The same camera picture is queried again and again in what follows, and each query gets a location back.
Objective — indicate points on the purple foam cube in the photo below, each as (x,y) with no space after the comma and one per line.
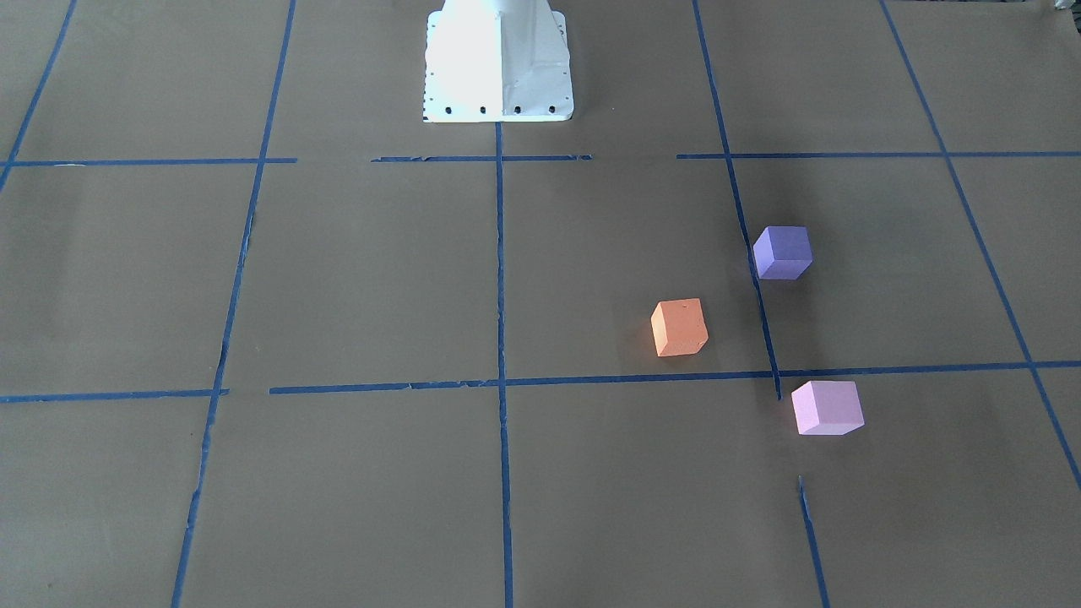
(782,253)

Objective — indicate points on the orange foam cube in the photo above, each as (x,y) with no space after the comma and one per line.
(679,327)

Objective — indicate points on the pink foam cube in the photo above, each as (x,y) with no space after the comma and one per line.
(827,408)

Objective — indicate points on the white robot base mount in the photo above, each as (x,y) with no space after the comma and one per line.
(497,61)

